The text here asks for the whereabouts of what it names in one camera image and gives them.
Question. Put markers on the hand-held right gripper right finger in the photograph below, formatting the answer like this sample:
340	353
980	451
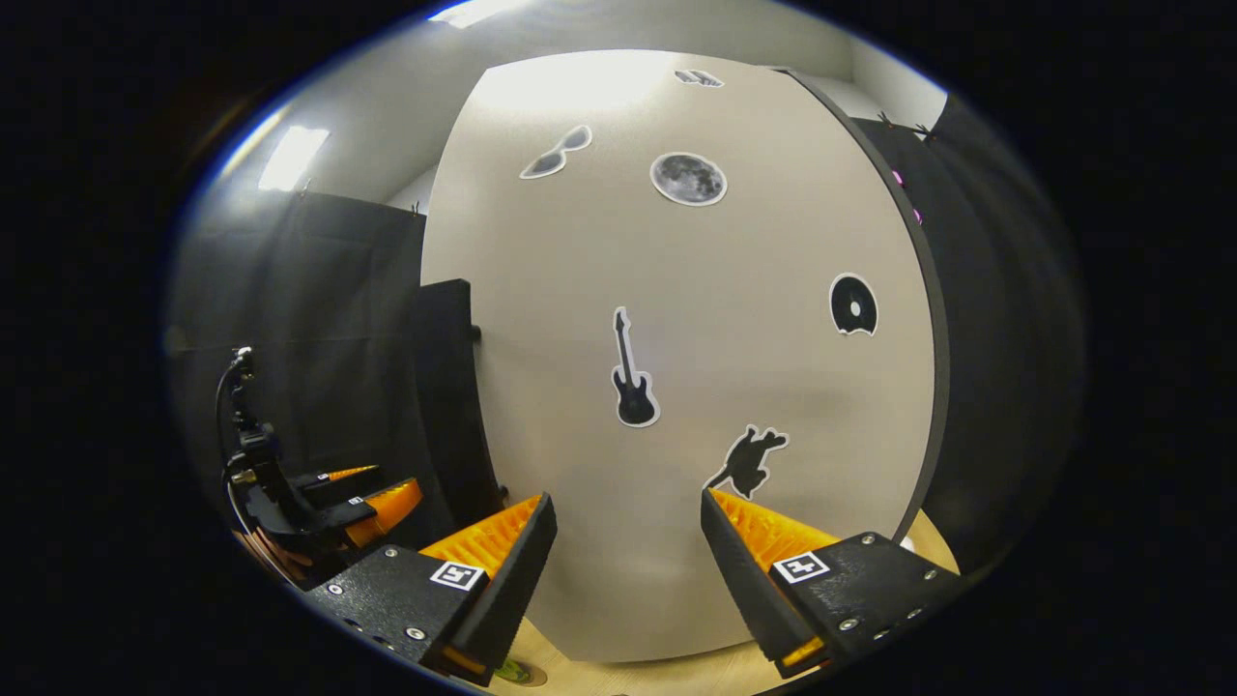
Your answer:
749	599

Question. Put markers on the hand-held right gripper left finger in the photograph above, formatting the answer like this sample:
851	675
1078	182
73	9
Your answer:
512	599

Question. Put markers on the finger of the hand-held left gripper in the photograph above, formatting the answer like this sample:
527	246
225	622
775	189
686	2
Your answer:
382	512
333	476

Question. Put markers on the clear bottle with green label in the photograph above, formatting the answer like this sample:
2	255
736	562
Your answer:
514	671

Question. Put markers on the brown round coaster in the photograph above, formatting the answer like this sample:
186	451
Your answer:
539	674

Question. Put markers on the beige cabinet door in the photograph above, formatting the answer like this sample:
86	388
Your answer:
734	338

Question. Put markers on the black backdrop cloth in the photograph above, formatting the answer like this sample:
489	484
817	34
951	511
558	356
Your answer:
319	290

